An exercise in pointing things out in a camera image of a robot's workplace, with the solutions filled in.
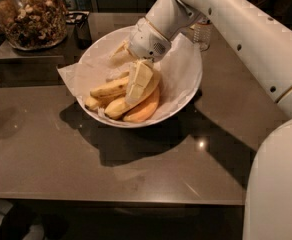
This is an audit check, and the glass jar of nuts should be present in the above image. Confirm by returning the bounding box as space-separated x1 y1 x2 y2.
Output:
0 0 67 51

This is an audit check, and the white bowl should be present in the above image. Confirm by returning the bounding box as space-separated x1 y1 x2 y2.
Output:
75 24 204 129

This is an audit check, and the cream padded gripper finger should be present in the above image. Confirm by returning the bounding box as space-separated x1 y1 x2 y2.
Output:
125 59 153 104
108 40 136 68

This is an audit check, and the orange mango fruit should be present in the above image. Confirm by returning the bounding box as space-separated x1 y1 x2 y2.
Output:
123 88 160 123

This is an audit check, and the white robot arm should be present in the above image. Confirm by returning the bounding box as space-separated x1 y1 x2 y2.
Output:
118 0 292 240

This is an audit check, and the small banana at left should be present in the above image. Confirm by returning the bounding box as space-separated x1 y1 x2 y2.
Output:
85 96 102 111

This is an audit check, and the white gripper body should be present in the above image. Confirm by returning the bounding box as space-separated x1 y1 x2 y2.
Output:
128 18 171 62

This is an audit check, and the yellow banana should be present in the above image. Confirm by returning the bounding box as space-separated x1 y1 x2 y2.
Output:
104 71 161 120
90 72 129 98

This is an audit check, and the clear plastic water bottle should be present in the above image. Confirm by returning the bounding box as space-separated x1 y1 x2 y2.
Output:
193 17 212 51

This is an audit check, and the grey raised tray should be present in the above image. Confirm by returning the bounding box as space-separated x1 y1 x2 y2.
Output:
0 25 83 86

